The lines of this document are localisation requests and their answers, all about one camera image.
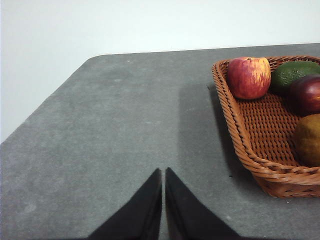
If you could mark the green avocado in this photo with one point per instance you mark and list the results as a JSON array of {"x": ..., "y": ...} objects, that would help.
[{"x": 292, "y": 75}]

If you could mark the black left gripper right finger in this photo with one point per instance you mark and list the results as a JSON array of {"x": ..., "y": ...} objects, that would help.
[{"x": 190, "y": 217}]

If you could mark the dark red plum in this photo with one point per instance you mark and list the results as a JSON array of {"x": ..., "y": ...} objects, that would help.
[{"x": 307, "y": 95}]

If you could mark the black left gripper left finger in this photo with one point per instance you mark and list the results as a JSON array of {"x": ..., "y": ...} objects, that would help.
[{"x": 140, "y": 215}]

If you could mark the red yellow apple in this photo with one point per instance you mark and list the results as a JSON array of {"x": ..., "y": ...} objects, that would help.
[{"x": 247, "y": 80}]

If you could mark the brown wicker basket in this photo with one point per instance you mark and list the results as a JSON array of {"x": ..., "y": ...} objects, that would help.
[{"x": 262, "y": 130}]

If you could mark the brown kiwi fruit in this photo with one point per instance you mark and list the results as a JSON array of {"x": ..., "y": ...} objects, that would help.
[{"x": 308, "y": 140}]

